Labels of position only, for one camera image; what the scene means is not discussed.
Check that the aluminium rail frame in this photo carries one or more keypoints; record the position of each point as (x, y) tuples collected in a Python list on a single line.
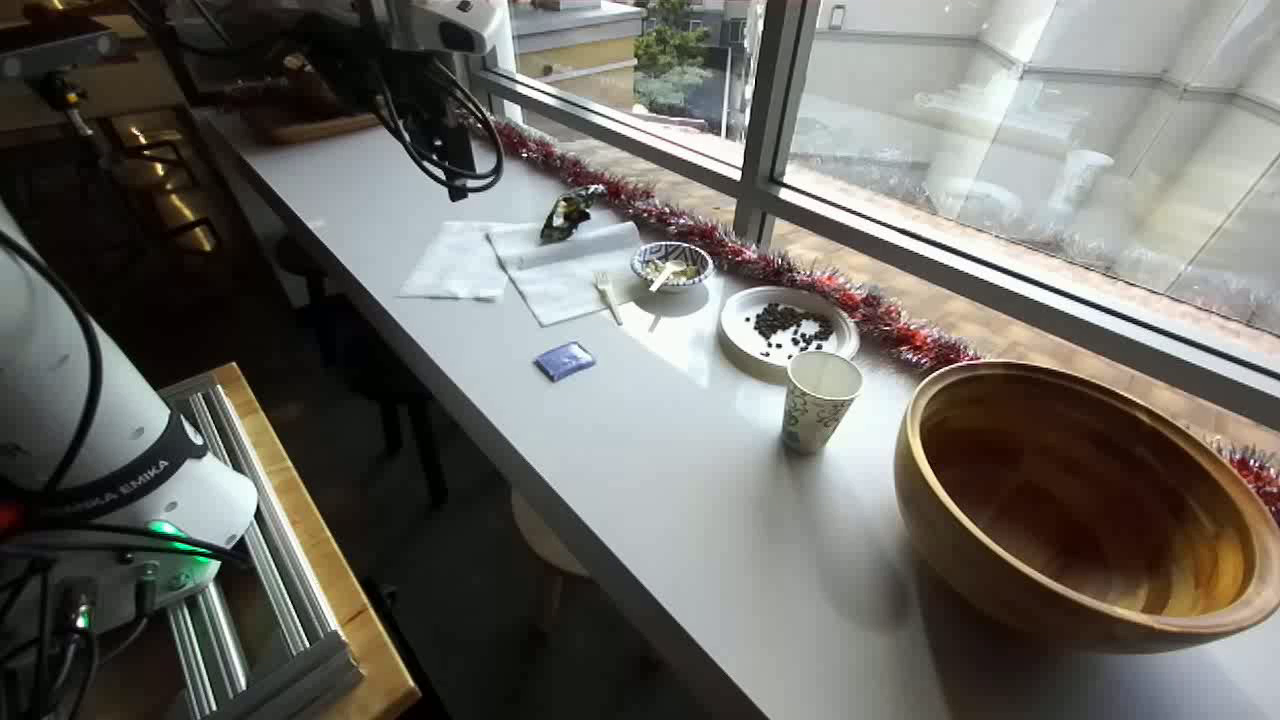
[(256, 640)]

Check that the large wooden bowl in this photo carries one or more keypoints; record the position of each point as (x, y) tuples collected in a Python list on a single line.
[(1077, 513)]

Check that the blue card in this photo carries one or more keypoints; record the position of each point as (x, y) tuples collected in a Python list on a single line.
[(566, 362)]

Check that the wooden tray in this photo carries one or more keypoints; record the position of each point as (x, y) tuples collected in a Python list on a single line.
[(303, 122)]

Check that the white paper towel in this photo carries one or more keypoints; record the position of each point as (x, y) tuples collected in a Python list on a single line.
[(559, 280), (456, 266)]

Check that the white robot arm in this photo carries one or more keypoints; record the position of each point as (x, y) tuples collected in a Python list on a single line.
[(113, 500)]

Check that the crumpled snack bag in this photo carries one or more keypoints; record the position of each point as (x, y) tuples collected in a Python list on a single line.
[(566, 217)]

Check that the white plate with dark bits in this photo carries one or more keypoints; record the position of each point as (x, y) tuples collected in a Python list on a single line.
[(768, 327)]

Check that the far white paper towel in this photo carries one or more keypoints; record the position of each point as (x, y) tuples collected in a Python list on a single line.
[(456, 266)]

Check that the blue patterned paper bowl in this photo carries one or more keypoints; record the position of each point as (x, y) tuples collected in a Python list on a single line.
[(674, 250)]

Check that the near white paper towel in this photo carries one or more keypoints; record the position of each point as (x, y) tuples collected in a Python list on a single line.
[(559, 280)]

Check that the red tinsel garland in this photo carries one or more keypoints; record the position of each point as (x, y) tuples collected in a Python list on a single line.
[(875, 313)]

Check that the patterned paper cup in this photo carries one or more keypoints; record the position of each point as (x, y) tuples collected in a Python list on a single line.
[(820, 391)]

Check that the white popcorn pieces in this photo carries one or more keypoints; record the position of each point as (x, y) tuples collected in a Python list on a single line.
[(685, 268)]

